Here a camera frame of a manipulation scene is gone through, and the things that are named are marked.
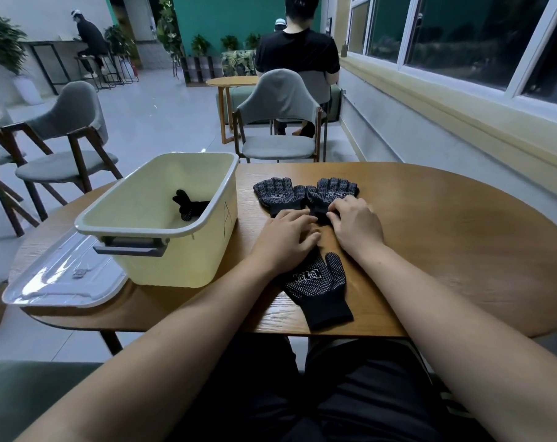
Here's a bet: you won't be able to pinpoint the person's left hand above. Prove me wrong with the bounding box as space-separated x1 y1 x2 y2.
252 209 323 277

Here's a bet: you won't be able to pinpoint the person's right hand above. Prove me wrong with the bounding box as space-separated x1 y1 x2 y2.
326 195 385 261

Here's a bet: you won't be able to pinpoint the black dotted knit glove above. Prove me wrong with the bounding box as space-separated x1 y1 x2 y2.
275 246 354 331
172 189 211 222
305 178 360 224
253 177 308 218

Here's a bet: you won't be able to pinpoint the person's left forearm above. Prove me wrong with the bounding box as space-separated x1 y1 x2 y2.
15 260 279 442

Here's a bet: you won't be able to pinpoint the person's right forearm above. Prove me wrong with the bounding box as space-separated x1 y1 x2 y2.
347 246 557 442

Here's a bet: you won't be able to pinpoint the pale yellow plastic bin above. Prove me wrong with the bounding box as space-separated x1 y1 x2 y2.
74 153 240 289

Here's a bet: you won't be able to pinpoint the light wooden side table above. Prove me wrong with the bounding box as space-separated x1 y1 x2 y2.
206 76 261 145

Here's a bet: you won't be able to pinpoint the person's black trousers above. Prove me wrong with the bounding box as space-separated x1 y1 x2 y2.
165 335 493 442

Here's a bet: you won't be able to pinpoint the leaf patterned cushion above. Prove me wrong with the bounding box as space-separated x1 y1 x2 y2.
220 50 257 77

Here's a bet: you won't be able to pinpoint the tall leafy green plant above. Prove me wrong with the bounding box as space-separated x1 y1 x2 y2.
156 0 185 79

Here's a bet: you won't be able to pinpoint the black metal bar stool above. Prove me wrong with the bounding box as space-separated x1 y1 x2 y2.
74 54 105 91
104 51 139 85

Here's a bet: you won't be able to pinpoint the white framed window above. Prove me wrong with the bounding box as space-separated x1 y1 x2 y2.
345 0 557 129

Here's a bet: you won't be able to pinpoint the clear plastic bin lid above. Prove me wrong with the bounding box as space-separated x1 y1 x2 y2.
2 227 129 309

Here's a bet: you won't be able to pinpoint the bushy plant behind stools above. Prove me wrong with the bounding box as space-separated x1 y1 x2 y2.
104 25 138 58

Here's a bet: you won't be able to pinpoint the black framed bar counter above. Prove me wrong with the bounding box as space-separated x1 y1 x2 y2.
22 39 85 96

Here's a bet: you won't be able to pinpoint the green upholstered seat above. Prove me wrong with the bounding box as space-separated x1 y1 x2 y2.
0 360 105 442

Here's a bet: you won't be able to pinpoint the leafy plant in white pot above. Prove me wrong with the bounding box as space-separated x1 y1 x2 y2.
0 12 43 107

